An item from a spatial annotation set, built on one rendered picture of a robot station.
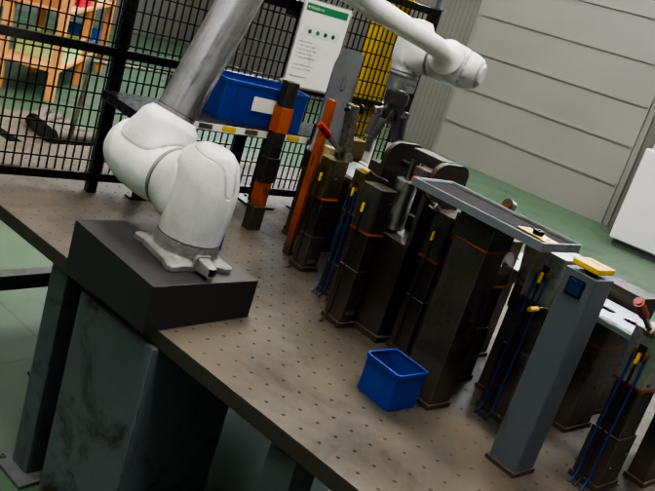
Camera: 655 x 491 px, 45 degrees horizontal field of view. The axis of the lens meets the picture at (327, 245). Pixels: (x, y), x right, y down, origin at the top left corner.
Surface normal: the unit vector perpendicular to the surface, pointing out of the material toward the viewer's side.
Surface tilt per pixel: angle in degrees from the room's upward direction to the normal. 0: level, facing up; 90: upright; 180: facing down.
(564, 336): 90
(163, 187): 87
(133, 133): 68
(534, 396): 90
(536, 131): 90
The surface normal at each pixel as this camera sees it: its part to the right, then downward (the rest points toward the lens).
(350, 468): 0.29, -0.91
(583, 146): -0.64, 0.04
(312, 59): 0.60, 0.41
